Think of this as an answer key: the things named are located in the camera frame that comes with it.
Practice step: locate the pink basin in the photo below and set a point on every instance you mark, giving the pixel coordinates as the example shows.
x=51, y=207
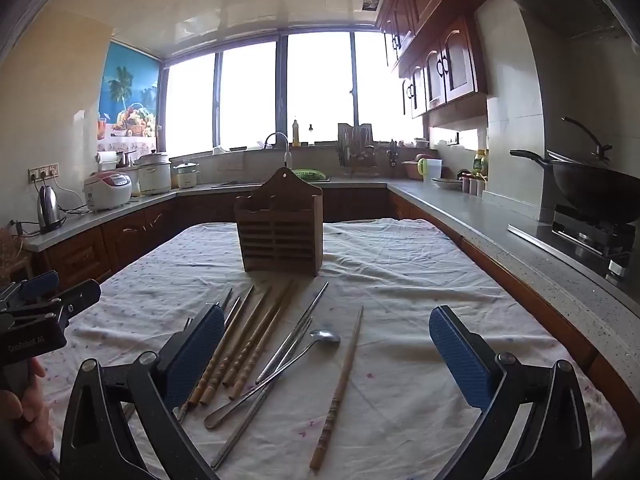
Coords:
x=411, y=170

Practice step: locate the kitchen faucet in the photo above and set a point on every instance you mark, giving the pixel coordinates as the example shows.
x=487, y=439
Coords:
x=279, y=141

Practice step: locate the seasoning jars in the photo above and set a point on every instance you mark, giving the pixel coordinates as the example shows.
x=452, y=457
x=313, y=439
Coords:
x=473, y=184

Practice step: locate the green label oil bottle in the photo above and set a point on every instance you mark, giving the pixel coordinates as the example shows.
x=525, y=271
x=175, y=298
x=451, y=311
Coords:
x=480, y=164

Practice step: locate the small white pot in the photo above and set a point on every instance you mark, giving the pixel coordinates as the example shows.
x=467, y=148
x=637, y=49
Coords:
x=187, y=175

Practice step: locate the wooden utensil holder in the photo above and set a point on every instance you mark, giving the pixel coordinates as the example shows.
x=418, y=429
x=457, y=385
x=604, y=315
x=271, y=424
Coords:
x=280, y=225

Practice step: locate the floral white tablecloth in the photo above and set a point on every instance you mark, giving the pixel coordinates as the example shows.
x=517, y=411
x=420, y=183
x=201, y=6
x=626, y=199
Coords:
x=403, y=414

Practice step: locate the metal spoon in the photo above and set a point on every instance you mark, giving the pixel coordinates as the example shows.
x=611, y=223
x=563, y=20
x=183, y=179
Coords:
x=213, y=420

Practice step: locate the gas stove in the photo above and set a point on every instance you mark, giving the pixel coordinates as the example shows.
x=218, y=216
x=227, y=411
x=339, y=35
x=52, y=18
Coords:
x=588, y=245

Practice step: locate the white slow cooker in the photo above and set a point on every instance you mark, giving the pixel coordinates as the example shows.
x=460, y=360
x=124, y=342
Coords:
x=154, y=173

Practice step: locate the tropical fruit poster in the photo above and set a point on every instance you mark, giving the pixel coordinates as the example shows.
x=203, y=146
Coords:
x=128, y=102

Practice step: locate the white green pitcher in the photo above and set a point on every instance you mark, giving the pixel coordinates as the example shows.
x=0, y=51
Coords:
x=429, y=169

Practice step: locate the person's left hand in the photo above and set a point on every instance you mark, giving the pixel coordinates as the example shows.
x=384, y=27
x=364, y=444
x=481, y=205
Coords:
x=36, y=432

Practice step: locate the green colander basket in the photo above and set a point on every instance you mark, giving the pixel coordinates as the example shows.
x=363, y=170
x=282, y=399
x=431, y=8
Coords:
x=310, y=175

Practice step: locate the white red rice cooker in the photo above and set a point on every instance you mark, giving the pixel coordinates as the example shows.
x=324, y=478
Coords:
x=107, y=190

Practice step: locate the dish drying rack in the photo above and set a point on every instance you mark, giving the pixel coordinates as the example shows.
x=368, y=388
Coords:
x=355, y=148

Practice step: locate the steel electric kettle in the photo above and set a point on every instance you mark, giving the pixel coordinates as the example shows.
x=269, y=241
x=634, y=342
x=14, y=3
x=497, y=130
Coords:
x=49, y=216

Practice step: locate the lone wooden chopstick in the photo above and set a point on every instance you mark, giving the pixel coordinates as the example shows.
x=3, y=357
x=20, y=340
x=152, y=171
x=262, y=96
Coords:
x=323, y=443

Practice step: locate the wall power outlet strip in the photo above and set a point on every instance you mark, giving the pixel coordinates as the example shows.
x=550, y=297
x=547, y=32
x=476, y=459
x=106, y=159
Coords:
x=51, y=171

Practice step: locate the plate on counter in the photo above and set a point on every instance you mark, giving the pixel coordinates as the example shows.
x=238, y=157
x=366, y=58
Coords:
x=448, y=184

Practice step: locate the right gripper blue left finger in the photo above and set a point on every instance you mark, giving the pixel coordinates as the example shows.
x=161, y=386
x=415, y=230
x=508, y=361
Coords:
x=97, y=442

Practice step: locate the black wok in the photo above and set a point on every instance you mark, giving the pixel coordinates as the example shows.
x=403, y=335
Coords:
x=594, y=190

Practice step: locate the yellow bottle on sill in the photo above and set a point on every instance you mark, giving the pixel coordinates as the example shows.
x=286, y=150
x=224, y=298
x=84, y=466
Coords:
x=295, y=133

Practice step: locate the paper towel roll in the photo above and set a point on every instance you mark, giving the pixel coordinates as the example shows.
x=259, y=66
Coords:
x=107, y=158

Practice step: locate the wooden upper cabinets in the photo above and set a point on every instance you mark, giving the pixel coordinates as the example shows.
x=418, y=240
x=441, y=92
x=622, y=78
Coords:
x=434, y=48

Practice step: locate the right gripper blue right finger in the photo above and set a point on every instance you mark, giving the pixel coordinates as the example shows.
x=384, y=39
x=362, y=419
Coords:
x=555, y=440

